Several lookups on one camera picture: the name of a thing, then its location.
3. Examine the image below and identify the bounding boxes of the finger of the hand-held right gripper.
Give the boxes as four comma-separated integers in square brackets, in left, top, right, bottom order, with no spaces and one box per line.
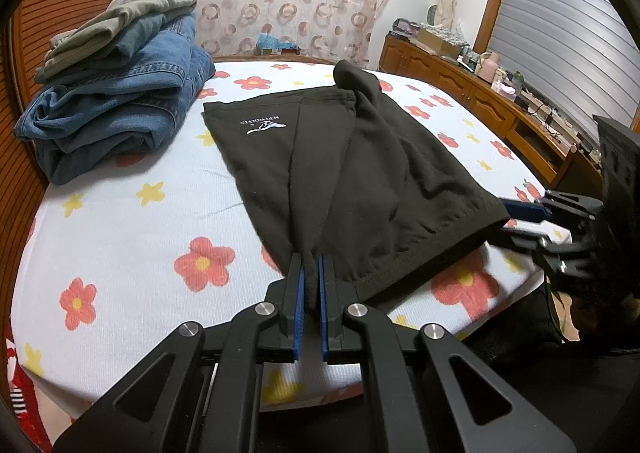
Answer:
[500,190,606,224]
[496,224,599,284]

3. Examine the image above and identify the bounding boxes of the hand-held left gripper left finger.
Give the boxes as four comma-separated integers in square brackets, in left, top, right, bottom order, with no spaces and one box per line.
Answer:
[52,253,305,453]

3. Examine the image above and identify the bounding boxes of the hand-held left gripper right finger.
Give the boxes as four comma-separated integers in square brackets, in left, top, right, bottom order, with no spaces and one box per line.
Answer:
[319,254,576,453]

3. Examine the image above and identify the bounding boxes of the black pants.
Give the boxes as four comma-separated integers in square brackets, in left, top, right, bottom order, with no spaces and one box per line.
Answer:
[201,59,511,314]

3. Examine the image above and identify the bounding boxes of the olive green pants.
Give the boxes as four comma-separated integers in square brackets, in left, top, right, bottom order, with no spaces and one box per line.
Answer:
[42,0,208,81]

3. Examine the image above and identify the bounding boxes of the pink container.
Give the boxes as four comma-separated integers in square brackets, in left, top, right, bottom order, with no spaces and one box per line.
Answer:
[477,52,503,81]

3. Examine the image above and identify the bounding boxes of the wooden cabinet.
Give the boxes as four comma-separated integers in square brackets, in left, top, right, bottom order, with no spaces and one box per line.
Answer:
[378,33,606,194]

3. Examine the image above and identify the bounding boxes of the white floral bed sheet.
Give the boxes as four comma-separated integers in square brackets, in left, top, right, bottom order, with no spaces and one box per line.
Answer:
[10,58,556,409]

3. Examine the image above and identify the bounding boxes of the grey window blind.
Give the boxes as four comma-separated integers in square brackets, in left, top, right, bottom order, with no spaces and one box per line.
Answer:
[487,0,640,134]

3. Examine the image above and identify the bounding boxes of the cardboard box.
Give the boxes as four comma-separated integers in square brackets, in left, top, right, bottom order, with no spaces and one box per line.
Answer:
[415,28,463,56]

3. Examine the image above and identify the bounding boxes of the blue tissue pack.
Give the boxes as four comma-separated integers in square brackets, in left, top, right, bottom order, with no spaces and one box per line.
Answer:
[256,32,301,56]

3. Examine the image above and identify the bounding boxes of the dark blue jeans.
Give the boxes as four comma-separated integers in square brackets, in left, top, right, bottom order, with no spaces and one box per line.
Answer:
[14,45,217,186]

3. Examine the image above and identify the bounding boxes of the red printed blanket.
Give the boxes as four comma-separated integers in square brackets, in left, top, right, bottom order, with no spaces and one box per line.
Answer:
[0,333,56,453]

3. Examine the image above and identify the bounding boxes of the light blue jeans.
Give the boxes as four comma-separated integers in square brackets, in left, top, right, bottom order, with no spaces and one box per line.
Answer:
[47,13,217,104]

